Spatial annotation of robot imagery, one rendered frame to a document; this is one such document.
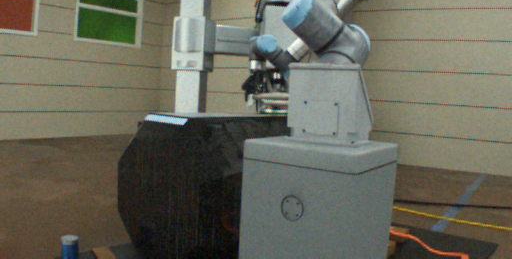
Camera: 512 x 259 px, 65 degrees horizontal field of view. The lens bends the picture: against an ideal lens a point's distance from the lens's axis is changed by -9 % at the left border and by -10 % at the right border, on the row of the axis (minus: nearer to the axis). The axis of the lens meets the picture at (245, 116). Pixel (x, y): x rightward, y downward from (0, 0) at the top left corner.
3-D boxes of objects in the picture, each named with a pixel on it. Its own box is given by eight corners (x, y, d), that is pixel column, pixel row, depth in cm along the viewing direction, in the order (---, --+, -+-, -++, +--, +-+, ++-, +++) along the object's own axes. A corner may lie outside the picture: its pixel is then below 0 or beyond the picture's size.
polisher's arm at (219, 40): (177, 50, 321) (179, 17, 320) (167, 53, 353) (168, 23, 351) (269, 58, 349) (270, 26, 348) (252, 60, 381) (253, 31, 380)
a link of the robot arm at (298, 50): (384, -21, 202) (286, 75, 224) (366, -39, 200) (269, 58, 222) (389, -19, 192) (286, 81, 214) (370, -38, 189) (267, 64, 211)
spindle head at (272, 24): (258, 74, 329) (261, 14, 326) (287, 75, 330) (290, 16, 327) (262, 72, 293) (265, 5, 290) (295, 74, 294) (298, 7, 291)
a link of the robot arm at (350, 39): (367, 74, 148) (381, 45, 158) (333, 39, 145) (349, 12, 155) (338, 91, 161) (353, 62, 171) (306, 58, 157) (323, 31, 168)
